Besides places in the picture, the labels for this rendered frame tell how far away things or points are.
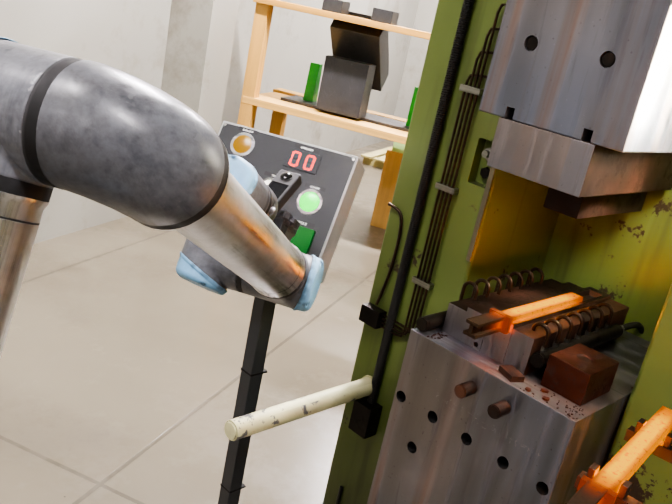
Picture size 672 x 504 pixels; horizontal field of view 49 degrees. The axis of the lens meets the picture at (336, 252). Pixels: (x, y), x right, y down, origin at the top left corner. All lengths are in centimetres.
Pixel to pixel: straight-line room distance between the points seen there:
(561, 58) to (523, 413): 64
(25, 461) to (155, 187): 197
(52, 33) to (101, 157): 337
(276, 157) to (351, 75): 311
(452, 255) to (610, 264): 40
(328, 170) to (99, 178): 103
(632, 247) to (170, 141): 138
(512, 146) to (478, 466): 61
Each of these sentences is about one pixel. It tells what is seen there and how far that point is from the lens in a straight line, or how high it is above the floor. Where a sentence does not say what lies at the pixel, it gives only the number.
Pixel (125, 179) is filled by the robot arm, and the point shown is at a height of 133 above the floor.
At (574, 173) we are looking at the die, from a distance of 137.
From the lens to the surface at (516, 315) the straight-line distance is 149.
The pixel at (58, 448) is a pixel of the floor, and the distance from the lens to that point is 262.
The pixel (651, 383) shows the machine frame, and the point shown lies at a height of 96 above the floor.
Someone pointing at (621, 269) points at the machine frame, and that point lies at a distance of 188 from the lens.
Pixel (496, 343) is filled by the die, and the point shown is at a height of 95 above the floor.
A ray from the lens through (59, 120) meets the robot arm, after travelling 65.
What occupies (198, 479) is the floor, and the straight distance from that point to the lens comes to 252.
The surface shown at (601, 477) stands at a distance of 111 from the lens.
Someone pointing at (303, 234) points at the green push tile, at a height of 103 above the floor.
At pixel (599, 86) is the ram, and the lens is 136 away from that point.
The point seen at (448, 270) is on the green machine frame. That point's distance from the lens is 170.
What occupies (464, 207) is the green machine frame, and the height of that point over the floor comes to 114.
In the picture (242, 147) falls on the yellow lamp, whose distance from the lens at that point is 171.
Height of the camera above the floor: 151
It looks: 18 degrees down
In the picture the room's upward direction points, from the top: 12 degrees clockwise
